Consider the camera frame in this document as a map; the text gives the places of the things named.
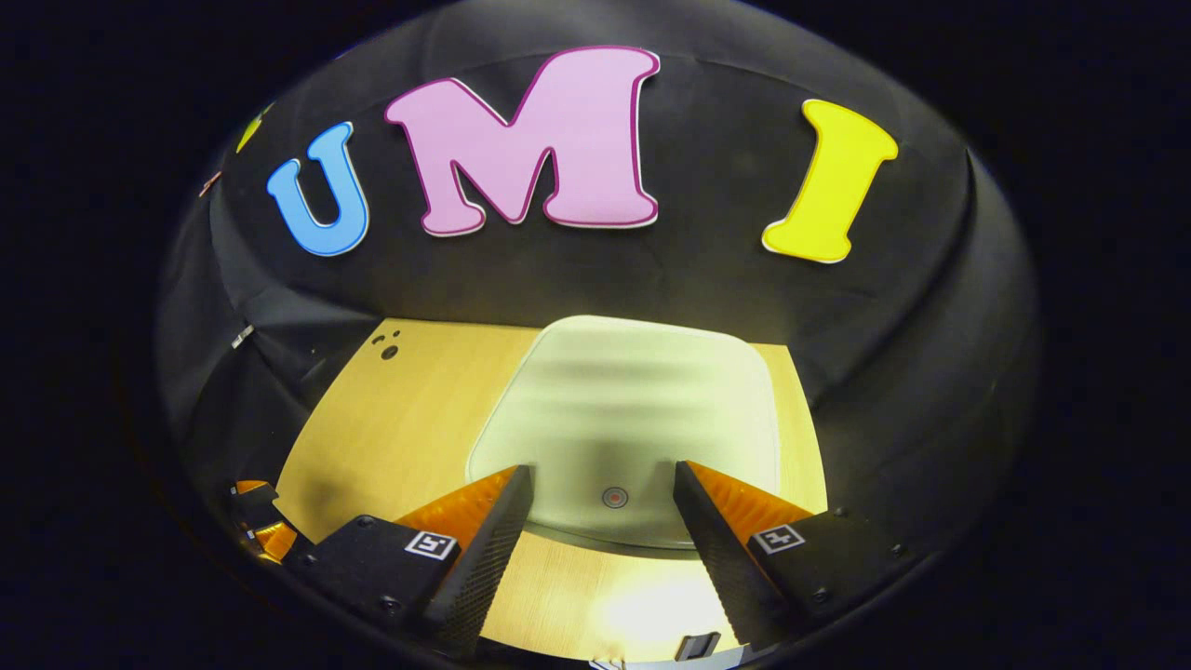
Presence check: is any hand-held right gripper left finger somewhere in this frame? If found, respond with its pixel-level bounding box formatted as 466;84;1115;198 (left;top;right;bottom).
284;463;536;657

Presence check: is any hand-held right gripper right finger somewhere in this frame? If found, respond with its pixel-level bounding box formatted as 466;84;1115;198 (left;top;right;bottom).
673;460;917;650

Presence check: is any green desktop garbage bin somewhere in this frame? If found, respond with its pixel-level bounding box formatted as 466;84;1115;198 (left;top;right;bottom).
465;315;781;559

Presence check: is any wooden desktop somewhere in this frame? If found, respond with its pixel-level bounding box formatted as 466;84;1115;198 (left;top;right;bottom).
274;318;829;663

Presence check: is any black backdrop cloth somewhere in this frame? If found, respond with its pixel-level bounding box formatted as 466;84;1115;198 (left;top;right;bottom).
154;0;1041;596

